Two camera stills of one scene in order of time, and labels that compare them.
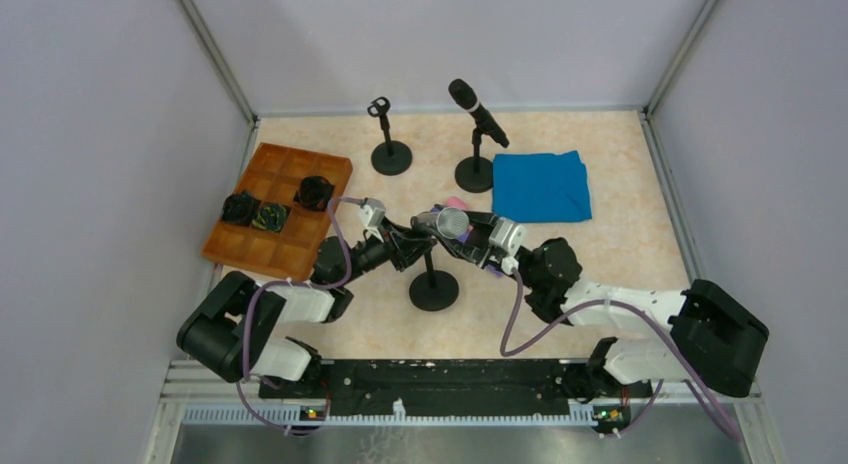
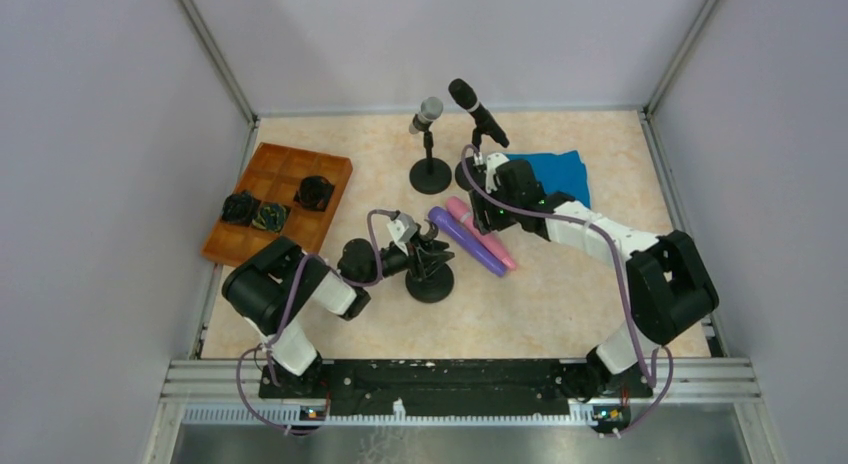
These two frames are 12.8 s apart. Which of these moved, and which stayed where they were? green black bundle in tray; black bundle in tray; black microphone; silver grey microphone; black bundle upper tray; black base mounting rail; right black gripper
Moved: right black gripper; silver grey microphone
Stayed: black bundle upper tray; black microphone; black bundle in tray; black base mounting rail; green black bundle in tray
